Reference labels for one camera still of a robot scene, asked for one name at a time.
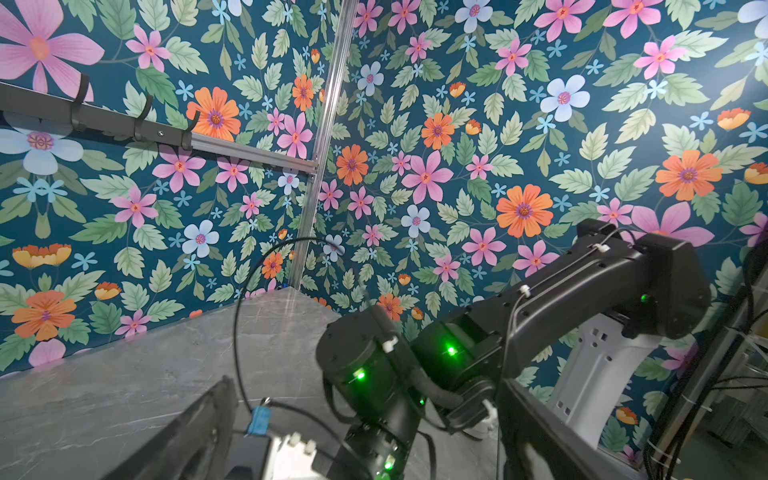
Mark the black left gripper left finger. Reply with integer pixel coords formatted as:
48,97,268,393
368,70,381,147
104,376,238,479

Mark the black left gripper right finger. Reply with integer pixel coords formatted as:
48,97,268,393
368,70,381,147
496,380,638,480

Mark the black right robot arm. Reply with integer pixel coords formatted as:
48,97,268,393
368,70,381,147
316,220,709,479

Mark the black hook rack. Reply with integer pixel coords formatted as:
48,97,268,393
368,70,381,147
1,75,201,150

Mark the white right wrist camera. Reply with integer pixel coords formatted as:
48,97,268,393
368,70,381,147
223,406,326,480

